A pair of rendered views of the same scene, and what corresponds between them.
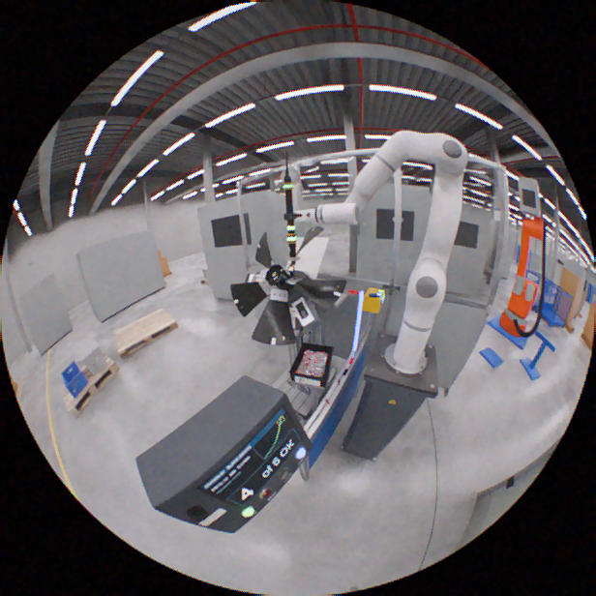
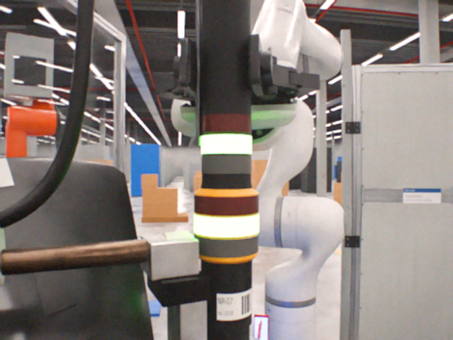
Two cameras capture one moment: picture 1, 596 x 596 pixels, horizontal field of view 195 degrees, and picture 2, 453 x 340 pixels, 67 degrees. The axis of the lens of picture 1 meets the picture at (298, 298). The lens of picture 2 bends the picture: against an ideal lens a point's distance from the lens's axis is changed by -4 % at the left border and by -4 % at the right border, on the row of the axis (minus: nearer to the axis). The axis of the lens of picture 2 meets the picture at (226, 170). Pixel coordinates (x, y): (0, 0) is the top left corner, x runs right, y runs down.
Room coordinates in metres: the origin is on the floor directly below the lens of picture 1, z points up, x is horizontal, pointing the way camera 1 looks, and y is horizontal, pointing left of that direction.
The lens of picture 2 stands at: (0.95, 0.23, 1.44)
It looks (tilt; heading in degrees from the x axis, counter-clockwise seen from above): 1 degrees down; 244
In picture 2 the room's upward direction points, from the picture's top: straight up
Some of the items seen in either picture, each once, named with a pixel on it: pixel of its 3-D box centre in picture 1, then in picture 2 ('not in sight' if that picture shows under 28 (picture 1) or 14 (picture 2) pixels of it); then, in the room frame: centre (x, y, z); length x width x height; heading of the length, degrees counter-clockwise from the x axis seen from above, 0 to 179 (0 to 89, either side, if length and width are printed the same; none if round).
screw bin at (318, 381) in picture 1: (312, 363); not in sight; (0.59, -0.05, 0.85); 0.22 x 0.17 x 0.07; 160
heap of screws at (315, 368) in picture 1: (312, 365); not in sight; (0.59, -0.05, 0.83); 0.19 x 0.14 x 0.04; 160
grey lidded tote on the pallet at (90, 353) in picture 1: (91, 356); not in sight; (0.90, 3.17, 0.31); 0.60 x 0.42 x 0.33; 78
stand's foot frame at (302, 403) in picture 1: (303, 383); not in sight; (1.09, 0.00, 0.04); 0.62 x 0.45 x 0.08; 144
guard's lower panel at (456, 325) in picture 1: (341, 323); not in sight; (1.43, -0.42, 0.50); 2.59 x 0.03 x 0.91; 54
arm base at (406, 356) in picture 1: (411, 342); (289, 335); (0.46, -0.44, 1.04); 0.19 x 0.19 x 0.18
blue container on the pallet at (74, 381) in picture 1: (74, 378); not in sight; (0.41, 3.28, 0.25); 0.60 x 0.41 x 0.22; 78
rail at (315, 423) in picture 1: (348, 369); not in sight; (0.55, -0.22, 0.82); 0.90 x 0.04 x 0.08; 144
